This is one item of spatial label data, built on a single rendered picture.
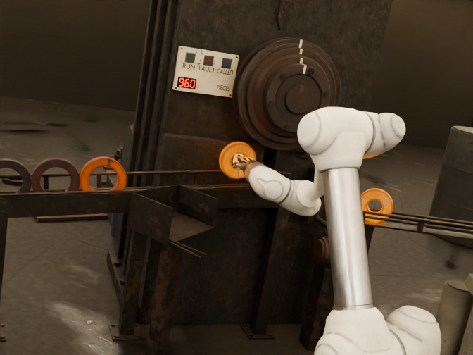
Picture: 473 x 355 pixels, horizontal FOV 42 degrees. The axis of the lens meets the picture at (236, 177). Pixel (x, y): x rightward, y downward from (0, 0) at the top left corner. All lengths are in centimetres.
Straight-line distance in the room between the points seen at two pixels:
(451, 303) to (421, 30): 797
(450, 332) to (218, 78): 140
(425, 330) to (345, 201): 41
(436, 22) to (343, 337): 904
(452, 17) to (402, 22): 89
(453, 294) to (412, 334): 86
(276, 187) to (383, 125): 56
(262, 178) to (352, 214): 61
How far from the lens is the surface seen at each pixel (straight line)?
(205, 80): 264
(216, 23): 266
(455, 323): 266
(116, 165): 252
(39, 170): 250
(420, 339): 178
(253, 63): 256
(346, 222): 167
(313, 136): 166
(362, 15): 292
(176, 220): 239
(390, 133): 179
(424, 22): 1032
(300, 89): 255
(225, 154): 252
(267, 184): 218
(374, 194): 277
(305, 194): 226
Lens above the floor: 135
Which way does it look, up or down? 13 degrees down
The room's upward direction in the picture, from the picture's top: 10 degrees clockwise
